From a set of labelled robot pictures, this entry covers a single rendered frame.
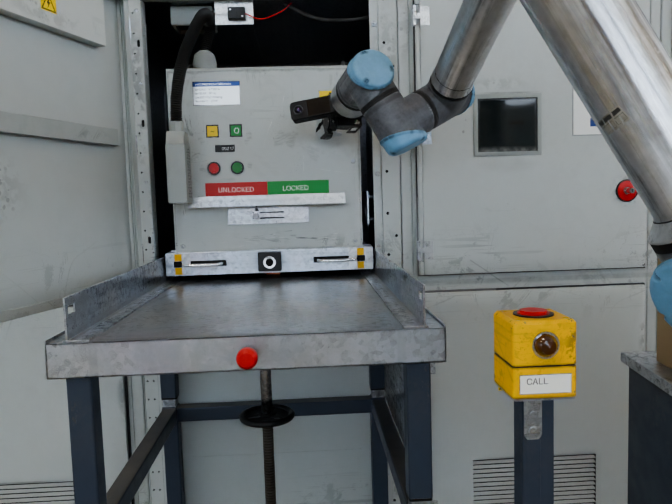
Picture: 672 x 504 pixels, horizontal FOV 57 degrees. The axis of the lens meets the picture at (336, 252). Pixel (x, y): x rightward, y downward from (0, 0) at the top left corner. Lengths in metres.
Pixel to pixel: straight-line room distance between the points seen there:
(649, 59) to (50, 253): 1.18
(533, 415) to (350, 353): 0.30
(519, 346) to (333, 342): 0.32
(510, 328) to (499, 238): 0.92
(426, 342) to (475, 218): 0.73
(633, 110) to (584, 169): 0.94
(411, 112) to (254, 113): 0.49
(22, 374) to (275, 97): 0.97
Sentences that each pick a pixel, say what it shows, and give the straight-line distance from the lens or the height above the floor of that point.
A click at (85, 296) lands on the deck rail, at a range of 1.12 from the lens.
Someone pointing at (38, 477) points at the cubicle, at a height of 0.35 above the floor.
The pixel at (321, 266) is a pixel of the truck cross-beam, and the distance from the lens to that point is 1.63.
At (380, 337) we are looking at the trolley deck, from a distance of 0.99.
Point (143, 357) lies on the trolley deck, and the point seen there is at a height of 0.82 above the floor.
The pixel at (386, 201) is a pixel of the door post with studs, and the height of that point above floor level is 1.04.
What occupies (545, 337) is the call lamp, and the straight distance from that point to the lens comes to 0.79.
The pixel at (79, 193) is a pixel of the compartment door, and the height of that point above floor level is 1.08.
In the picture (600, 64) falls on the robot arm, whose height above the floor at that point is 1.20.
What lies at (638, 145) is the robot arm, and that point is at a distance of 0.85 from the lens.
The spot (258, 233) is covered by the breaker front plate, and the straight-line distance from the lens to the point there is 1.64.
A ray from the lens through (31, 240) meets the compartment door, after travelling 1.43.
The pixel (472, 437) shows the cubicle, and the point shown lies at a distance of 1.80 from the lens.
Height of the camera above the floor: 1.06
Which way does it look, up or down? 5 degrees down
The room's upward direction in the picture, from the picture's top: 2 degrees counter-clockwise
